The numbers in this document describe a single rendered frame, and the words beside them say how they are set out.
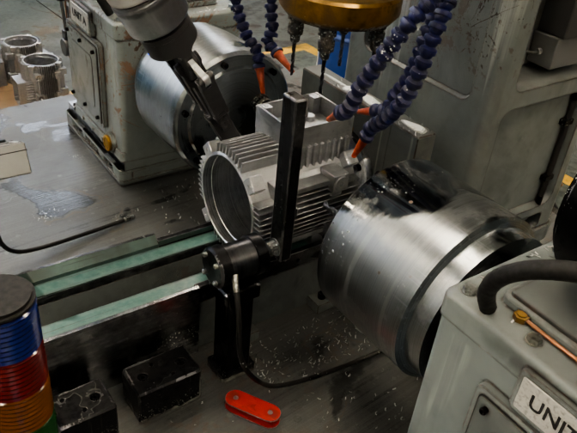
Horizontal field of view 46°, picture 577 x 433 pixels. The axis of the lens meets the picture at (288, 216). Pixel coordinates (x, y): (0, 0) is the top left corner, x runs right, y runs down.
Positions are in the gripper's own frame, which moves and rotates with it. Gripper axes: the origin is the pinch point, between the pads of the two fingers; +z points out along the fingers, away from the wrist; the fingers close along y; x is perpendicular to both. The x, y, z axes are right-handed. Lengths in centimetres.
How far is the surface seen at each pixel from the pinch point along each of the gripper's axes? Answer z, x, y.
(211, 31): 2.1, -13.3, 26.2
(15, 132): 20, 29, 71
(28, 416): -20, 37, -39
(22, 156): -8.9, 26.6, 13.3
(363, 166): 15.8, -14.4, -11.8
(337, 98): 9.8, -19.3, -1.6
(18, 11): 133, -6, 398
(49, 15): 141, -20, 383
